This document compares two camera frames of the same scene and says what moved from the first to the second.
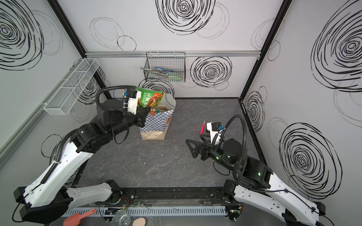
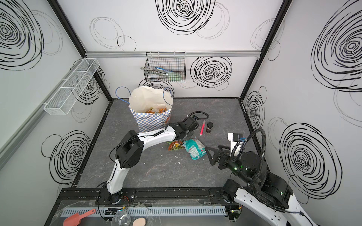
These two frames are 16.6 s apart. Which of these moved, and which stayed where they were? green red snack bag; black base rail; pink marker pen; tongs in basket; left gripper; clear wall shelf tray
Moved: left gripper; green red snack bag
Stayed: black base rail; tongs in basket; clear wall shelf tray; pink marker pen
